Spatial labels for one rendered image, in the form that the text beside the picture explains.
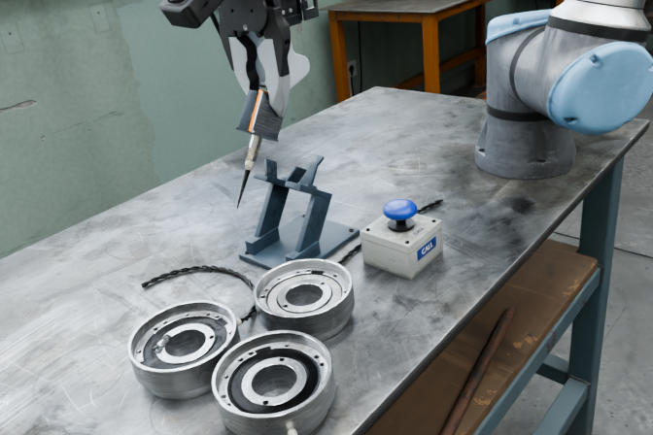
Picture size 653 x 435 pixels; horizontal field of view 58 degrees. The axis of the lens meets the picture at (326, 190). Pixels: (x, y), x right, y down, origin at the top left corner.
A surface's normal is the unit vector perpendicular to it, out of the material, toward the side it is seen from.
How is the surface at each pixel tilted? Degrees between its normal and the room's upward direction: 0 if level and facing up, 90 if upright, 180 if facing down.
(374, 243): 90
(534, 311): 0
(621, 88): 98
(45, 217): 90
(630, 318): 0
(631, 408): 0
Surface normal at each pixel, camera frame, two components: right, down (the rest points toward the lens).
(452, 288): -0.11, -0.89
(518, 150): -0.46, 0.15
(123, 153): 0.75, 0.21
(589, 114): 0.17, 0.51
